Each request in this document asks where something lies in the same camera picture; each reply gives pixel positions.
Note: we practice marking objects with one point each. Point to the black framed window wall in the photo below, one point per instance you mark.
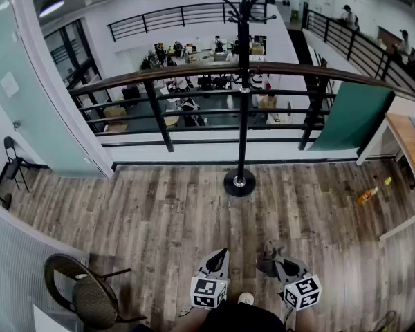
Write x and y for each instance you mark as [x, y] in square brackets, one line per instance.
[72, 54]

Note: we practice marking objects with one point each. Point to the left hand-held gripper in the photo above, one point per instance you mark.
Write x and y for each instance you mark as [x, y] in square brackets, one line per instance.
[207, 290]

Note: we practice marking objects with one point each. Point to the round wooden table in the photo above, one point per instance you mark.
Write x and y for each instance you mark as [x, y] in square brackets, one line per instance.
[172, 121]

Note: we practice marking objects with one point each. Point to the person's dark shorts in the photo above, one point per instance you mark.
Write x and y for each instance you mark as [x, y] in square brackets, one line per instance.
[242, 318]

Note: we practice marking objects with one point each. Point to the black metal balcony railing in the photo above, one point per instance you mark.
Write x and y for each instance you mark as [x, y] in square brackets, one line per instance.
[193, 14]
[352, 47]

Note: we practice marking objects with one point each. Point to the wooden desk white frame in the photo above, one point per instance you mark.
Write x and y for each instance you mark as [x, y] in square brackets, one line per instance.
[406, 140]

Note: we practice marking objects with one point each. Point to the cardboard box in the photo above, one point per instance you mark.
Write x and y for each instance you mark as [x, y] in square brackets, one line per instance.
[116, 128]
[115, 111]

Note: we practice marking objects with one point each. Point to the black folding chair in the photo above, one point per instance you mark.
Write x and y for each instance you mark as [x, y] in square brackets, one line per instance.
[12, 166]

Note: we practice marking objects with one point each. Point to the white table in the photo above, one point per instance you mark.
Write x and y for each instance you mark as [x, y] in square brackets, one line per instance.
[50, 320]

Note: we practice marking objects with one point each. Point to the black metal coat rack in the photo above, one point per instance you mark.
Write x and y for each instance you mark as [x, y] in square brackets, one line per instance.
[242, 133]

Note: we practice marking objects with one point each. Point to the black railing wooden handrail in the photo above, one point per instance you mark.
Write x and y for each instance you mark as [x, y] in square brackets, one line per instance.
[193, 68]

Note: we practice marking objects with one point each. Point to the grey baseball cap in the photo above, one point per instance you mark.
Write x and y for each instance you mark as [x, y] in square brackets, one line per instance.
[268, 265]

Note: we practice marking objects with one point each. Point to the small yellow object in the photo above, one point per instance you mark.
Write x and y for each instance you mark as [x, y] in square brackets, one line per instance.
[387, 181]

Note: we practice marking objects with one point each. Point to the person's beige shoe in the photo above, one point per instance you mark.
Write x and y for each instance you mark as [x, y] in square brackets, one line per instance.
[246, 298]

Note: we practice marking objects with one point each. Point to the orange plastic bottle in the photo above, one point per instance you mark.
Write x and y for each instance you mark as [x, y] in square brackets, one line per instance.
[366, 195]

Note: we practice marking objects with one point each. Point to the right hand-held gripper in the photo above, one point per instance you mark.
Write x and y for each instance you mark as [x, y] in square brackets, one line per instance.
[302, 292]

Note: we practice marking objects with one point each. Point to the green hanging mat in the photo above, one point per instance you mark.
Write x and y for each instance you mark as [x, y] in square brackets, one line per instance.
[352, 116]

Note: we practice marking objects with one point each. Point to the white paper sheet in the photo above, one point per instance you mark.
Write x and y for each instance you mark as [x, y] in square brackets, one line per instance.
[9, 84]

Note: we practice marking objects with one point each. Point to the person's right forearm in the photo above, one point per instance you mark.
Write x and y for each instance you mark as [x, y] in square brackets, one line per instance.
[306, 322]

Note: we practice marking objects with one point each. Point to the frosted glass door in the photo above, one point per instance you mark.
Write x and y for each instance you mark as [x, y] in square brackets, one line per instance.
[38, 109]

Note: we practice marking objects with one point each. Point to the black wicker chair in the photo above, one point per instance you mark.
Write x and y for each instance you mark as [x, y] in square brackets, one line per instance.
[93, 296]

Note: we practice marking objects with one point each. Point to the round pendant ceiling lamp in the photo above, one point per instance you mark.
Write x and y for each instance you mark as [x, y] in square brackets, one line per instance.
[52, 7]

